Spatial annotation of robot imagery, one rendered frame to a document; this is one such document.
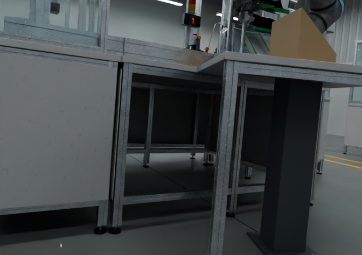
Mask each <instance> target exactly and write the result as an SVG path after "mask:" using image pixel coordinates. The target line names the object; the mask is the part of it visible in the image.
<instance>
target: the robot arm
mask: <svg viewBox="0 0 362 255"><path fill-rule="evenodd" d="M272 1H279V0H272ZM308 2H309V6H310V12H309V13H308V16H309V17H310V19H311V20H312V21H313V23H314V24H315V25H316V27H317V28H318V29H319V31H320V32H321V34H323V33H324V32H325V31H326V30H327V29H328V28H329V27H330V26H331V25H332V24H333V23H334V22H336V21H337V20H338V19H339V18H340V16H341V15H342V14H343V12H344V3H343V1H342V0H308ZM260 3H261V1H259V0H242V1H241V2H240V3H239V4H238V6H237V7H236V8H235V10H236V11H237V12H240V13H241V18H242V21H243V24H244V26H245V27H246V28H247V27H248V26H249V24H250V23H251V22H252V21H254V19H255V17H253V14H254V12H256V11H258V10H260V5H259V4H260ZM248 13H249V14H248Z"/></svg>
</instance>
